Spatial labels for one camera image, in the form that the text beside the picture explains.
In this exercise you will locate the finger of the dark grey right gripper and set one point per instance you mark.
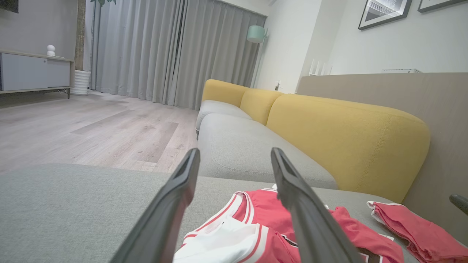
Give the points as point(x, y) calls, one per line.
point(460, 202)

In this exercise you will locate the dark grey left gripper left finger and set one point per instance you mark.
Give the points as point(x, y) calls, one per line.
point(172, 204)

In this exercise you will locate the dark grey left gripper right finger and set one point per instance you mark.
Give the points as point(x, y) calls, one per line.
point(303, 212)

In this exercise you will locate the red white basketball jersey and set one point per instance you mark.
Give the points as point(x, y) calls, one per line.
point(263, 215)

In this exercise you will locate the red basketball shorts white stripe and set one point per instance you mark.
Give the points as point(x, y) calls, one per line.
point(420, 233)

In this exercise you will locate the brown panel behind sofa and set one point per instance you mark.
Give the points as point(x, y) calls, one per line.
point(446, 128)

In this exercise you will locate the long yellow sofa back cushion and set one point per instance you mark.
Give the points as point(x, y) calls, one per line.
point(347, 146)

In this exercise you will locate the grey sofa seat cushion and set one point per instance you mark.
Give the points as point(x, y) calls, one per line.
point(241, 149)
point(219, 109)

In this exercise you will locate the large grey sofa seat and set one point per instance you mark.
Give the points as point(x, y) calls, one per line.
point(73, 212)

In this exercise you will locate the short yellow sofa back cushion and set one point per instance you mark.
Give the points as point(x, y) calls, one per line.
point(259, 104)
point(223, 91)

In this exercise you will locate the white antenna router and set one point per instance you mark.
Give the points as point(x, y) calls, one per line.
point(320, 68)

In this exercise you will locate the flat white device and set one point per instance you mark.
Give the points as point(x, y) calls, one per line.
point(401, 70)

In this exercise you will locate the grey pleated curtain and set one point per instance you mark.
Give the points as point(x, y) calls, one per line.
point(146, 54)

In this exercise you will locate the white ribbed plant pot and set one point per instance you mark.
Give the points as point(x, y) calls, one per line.
point(80, 83)

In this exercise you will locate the mint green floor lamp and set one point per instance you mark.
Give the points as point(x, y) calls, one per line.
point(256, 34)

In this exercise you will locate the white wooden tv cabinet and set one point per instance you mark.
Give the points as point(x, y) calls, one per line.
point(33, 71)

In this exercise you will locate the small white figurine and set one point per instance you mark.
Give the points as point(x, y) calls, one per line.
point(51, 50)

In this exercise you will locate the white wall socket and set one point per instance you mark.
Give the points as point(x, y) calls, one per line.
point(277, 86)

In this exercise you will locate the black framed wall picture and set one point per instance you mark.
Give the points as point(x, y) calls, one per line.
point(384, 12)
point(435, 3)

